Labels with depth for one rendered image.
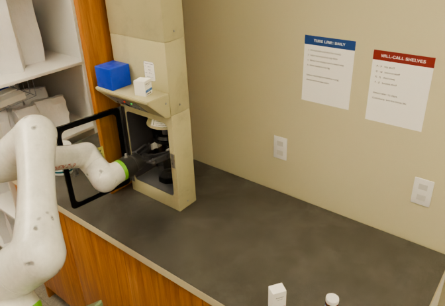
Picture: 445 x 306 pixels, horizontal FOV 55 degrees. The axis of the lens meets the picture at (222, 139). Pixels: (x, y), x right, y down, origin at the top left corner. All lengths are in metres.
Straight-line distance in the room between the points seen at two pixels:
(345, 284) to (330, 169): 0.51
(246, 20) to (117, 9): 0.54
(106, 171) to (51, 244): 0.68
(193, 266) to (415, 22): 1.17
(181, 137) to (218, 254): 0.50
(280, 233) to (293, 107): 0.54
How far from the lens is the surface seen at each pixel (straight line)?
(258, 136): 2.06
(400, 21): 1.63
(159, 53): 1.68
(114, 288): 2.23
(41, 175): 1.26
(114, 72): 1.78
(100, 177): 1.75
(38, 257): 1.11
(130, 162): 1.82
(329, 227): 1.90
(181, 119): 1.79
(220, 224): 1.88
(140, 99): 1.68
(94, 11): 1.90
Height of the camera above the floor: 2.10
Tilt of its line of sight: 27 degrees down
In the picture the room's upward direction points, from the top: 2 degrees counter-clockwise
